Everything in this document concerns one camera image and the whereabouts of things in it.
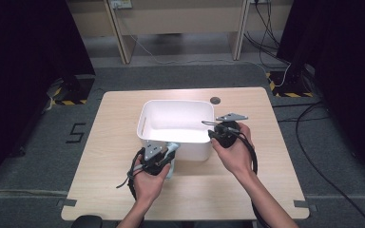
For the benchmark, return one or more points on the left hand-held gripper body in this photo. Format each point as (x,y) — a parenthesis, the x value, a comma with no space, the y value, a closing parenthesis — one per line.
(153,155)

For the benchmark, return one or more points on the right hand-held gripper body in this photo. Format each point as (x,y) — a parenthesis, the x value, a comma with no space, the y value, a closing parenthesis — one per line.
(228,134)

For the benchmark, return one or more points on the white plastic storage bin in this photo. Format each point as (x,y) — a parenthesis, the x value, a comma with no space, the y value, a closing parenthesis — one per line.
(177,126)

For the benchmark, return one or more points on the person's right hand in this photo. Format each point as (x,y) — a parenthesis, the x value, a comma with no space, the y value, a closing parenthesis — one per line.
(236,158)

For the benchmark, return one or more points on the person's left hand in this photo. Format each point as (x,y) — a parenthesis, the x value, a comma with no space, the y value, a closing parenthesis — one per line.
(150,186)

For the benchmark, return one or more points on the black stand base hazard stripes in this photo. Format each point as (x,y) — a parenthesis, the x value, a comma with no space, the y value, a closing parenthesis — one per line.
(290,87)
(76,91)

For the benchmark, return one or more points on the black chair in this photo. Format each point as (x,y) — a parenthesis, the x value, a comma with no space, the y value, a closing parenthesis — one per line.
(87,222)

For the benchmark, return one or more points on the grey tape piece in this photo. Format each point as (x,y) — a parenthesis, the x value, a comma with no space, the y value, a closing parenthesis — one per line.
(304,205)
(66,202)

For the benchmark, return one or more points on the beige desk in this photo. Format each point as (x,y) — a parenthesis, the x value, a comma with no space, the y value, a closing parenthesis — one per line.
(180,19)

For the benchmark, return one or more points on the dark curtain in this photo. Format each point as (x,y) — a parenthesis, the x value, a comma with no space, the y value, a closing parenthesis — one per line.
(19,79)
(345,63)

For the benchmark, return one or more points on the white power socket strip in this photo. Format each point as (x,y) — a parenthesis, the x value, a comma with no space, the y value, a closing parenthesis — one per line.
(120,3)

